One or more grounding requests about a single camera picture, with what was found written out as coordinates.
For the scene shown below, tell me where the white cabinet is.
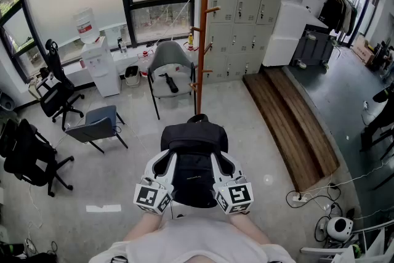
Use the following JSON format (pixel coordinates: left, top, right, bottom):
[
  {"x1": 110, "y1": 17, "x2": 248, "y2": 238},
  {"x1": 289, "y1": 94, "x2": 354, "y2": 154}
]
[{"x1": 262, "y1": 0, "x2": 312, "y2": 68}]

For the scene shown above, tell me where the grey metal locker cabinet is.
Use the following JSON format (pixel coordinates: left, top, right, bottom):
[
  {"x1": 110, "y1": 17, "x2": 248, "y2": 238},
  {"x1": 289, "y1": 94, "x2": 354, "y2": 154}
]
[{"x1": 203, "y1": 0, "x2": 290, "y2": 86}]

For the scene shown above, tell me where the dark grey wheeled cart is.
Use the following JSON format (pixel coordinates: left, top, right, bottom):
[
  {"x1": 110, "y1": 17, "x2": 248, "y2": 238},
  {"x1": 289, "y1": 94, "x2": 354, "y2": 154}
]
[{"x1": 291, "y1": 29, "x2": 336, "y2": 69}]

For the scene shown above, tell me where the person's left forearm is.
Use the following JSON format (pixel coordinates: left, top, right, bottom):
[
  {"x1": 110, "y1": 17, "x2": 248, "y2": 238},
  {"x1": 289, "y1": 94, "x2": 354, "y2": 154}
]
[{"x1": 123, "y1": 211, "x2": 164, "y2": 243}]

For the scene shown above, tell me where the empty clear water jug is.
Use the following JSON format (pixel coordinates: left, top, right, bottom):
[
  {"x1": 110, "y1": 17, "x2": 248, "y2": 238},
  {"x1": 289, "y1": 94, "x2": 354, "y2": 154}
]
[
  {"x1": 183, "y1": 41, "x2": 200, "y2": 63},
  {"x1": 137, "y1": 51, "x2": 155, "y2": 78}
]

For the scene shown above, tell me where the clothes rail with garments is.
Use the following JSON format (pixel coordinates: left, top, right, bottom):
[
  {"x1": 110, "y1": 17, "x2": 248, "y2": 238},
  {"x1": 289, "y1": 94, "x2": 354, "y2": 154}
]
[{"x1": 318, "y1": 0, "x2": 358, "y2": 44}]

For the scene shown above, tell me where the wooden step platform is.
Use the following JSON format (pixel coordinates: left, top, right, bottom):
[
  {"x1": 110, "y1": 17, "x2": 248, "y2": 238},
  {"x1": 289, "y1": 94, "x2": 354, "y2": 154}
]
[{"x1": 242, "y1": 66, "x2": 341, "y2": 193}]

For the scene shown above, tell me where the clear water dispenser bottle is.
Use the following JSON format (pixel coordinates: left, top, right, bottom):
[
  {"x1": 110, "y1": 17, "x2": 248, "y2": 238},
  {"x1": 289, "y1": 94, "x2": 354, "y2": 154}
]
[{"x1": 73, "y1": 7, "x2": 100, "y2": 44}]

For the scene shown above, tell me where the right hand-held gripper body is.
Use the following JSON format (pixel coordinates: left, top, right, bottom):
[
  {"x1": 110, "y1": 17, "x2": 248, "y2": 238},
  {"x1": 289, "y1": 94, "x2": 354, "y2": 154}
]
[{"x1": 212, "y1": 176, "x2": 255, "y2": 215}]

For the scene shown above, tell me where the small clear bottle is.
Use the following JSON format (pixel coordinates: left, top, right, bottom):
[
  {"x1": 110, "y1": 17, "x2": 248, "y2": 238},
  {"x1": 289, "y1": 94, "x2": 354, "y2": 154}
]
[{"x1": 118, "y1": 36, "x2": 128, "y2": 59}]

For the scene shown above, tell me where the wooden coat rack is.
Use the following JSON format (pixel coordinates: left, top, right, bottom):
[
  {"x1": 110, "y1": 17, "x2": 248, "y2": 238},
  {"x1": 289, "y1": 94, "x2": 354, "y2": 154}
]
[{"x1": 188, "y1": 0, "x2": 222, "y2": 116}]

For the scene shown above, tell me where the blue-grey fabric chair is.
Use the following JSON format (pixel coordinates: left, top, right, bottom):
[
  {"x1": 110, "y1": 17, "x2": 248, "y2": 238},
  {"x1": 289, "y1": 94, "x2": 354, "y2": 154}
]
[{"x1": 64, "y1": 105, "x2": 129, "y2": 154}]

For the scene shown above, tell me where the small white trash bin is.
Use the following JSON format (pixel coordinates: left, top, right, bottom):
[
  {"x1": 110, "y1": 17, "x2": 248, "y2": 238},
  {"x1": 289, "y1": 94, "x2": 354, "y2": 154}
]
[{"x1": 124, "y1": 65, "x2": 141, "y2": 89}]

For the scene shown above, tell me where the person's right forearm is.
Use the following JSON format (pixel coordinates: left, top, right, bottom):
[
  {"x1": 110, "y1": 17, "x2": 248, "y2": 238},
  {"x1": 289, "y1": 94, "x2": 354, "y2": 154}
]
[{"x1": 229, "y1": 212, "x2": 272, "y2": 245}]

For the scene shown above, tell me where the person's white shirt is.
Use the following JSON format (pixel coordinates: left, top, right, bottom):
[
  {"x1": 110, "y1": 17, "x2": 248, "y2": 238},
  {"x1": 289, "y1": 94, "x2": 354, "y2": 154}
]
[{"x1": 88, "y1": 214, "x2": 297, "y2": 263}]

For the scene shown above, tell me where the long white cable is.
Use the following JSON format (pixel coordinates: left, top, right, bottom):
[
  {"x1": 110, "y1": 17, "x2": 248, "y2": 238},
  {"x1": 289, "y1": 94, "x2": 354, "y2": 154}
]
[{"x1": 303, "y1": 160, "x2": 394, "y2": 200}]

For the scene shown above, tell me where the black mesh office chair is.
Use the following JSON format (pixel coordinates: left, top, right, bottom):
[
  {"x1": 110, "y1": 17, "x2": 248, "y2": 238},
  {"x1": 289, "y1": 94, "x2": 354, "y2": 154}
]
[{"x1": 0, "y1": 118, "x2": 75, "y2": 198}]

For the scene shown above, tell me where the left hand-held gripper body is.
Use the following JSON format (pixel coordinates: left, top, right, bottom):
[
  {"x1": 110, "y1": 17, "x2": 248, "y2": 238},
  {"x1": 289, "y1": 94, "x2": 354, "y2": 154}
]
[{"x1": 133, "y1": 177, "x2": 174, "y2": 215}]

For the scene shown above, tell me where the black backpack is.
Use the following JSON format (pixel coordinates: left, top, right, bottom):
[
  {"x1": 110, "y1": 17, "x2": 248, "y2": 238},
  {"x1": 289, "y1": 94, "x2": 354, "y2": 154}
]
[{"x1": 160, "y1": 113, "x2": 229, "y2": 209}]

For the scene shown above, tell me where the white round device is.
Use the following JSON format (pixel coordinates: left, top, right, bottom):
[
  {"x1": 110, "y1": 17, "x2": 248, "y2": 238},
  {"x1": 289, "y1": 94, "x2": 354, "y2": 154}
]
[{"x1": 326, "y1": 216, "x2": 354, "y2": 240}]

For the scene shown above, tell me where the black office chair with headrest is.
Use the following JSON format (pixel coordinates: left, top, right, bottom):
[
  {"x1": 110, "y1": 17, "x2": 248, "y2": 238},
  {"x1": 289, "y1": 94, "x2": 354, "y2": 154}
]
[{"x1": 39, "y1": 38, "x2": 86, "y2": 132}]

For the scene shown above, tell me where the white water dispenser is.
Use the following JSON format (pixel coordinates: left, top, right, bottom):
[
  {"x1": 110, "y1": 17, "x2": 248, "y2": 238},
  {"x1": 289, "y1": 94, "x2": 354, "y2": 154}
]
[{"x1": 81, "y1": 36, "x2": 121, "y2": 98}]

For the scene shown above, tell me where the black folded umbrella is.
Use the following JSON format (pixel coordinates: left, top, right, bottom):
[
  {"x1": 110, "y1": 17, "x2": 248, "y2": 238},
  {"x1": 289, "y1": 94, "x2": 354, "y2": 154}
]
[{"x1": 158, "y1": 73, "x2": 179, "y2": 93}]

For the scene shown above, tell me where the grey shell chair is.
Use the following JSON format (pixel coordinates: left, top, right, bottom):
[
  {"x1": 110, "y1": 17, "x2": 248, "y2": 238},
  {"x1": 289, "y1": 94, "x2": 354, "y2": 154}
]
[{"x1": 147, "y1": 40, "x2": 198, "y2": 121}]

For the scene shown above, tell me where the cardboard box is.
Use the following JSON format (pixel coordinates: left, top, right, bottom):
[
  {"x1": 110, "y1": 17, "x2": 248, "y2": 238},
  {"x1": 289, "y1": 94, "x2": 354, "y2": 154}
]
[{"x1": 352, "y1": 35, "x2": 376, "y2": 67}]

